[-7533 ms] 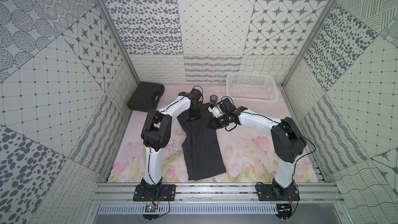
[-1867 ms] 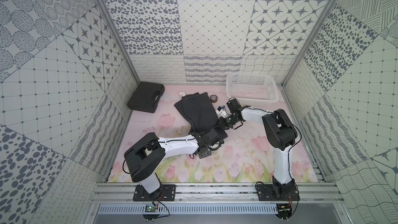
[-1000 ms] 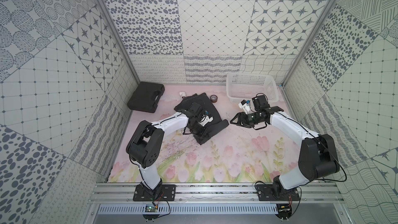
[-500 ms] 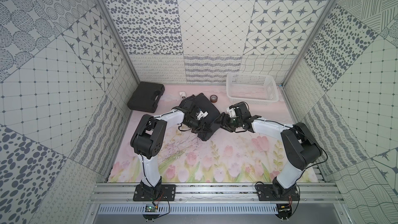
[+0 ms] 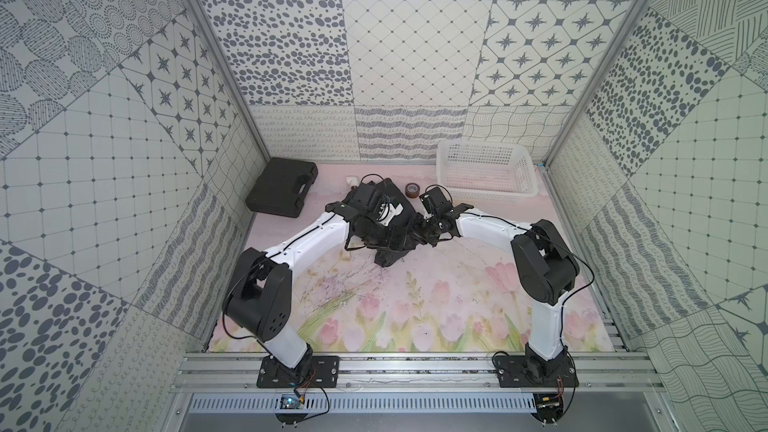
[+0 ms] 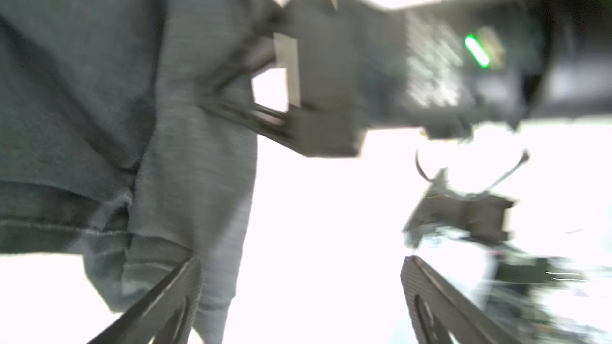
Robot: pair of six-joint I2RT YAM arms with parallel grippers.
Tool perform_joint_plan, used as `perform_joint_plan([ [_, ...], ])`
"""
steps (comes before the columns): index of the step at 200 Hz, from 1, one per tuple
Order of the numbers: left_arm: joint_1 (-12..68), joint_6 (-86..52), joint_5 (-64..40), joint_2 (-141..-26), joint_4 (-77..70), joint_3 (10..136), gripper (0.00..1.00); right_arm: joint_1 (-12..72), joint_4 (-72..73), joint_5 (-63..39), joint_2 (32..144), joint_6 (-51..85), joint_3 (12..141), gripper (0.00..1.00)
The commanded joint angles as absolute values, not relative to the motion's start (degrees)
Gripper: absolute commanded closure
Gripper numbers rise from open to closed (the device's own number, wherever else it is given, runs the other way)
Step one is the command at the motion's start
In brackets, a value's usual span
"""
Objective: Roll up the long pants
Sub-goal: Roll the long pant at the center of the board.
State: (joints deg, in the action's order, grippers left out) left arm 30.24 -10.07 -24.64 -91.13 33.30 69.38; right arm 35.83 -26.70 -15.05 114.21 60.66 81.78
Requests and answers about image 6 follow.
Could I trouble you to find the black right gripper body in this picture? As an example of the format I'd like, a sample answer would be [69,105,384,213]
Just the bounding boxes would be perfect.
[274,0,550,158]

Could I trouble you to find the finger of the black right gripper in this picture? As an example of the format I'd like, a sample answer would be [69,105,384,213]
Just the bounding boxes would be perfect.
[200,96,289,141]
[205,34,277,95]

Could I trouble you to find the dark grey long pants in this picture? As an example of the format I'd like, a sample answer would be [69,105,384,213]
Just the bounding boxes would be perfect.
[1,0,272,343]

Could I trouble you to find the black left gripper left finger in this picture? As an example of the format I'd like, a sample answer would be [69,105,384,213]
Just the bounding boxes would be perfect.
[89,257,202,344]

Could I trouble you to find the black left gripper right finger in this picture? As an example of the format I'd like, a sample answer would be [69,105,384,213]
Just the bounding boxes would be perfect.
[401,256,519,344]

